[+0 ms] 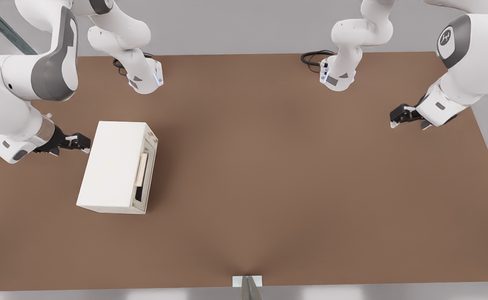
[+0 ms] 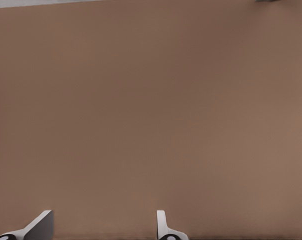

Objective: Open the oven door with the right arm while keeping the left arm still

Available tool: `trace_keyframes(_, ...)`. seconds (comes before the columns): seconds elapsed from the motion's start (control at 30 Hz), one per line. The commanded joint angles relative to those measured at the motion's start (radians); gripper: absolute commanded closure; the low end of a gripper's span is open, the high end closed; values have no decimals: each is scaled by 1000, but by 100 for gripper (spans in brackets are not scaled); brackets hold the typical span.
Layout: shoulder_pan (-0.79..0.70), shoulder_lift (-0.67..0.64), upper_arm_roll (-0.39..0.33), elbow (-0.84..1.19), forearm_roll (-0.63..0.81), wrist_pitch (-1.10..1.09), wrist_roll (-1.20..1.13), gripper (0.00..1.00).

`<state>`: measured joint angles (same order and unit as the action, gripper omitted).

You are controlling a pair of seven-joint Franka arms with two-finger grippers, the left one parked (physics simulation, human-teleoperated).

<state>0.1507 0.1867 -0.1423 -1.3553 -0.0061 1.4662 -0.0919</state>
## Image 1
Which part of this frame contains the silver frame post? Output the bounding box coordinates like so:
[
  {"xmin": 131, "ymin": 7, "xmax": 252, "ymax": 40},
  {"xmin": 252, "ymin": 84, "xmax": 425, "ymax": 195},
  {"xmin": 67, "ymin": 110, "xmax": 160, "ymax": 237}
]
[
  {"xmin": 232, "ymin": 275, "xmax": 263, "ymax": 300},
  {"xmin": 0, "ymin": 0, "xmax": 37, "ymax": 56}
]

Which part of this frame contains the pale oven door handle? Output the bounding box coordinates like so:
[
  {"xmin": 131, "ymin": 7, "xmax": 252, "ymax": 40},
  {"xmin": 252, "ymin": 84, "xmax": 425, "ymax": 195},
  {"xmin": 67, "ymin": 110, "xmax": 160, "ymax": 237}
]
[{"xmin": 135, "ymin": 152, "xmax": 149, "ymax": 187}]

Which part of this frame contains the white oven box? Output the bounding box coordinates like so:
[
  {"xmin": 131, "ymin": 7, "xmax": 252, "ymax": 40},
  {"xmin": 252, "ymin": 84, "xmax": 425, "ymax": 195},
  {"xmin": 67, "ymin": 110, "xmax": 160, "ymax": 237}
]
[{"xmin": 76, "ymin": 121, "xmax": 159, "ymax": 215}]

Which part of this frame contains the black cable loop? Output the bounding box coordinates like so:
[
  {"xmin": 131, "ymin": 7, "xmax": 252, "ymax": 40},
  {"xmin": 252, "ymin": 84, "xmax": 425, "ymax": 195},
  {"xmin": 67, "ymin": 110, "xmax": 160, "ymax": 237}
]
[
  {"xmin": 301, "ymin": 50, "xmax": 337, "ymax": 67},
  {"xmin": 112, "ymin": 52, "xmax": 154, "ymax": 76}
]

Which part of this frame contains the white oven door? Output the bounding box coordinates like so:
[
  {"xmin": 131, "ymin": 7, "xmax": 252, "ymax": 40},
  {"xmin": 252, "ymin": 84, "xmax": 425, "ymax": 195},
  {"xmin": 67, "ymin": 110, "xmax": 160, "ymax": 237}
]
[{"xmin": 132, "ymin": 137, "xmax": 158, "ymax": 215}]

